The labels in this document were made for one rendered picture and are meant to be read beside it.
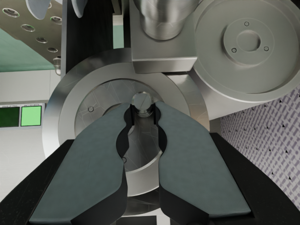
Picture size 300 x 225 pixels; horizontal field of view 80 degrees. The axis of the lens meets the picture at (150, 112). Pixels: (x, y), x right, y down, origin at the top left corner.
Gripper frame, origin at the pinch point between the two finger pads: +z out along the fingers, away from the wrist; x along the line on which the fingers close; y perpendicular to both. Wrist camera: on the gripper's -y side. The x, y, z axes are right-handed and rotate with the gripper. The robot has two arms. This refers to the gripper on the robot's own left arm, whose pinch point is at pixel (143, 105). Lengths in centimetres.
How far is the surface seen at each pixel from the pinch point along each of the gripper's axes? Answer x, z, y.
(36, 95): -182, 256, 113
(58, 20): -16.5, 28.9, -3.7
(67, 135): -6.6, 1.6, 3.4
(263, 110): 15.9, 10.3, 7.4
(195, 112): 4.4, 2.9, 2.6
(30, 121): -32.0, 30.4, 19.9
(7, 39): -168, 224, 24
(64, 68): -7.7, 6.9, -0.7
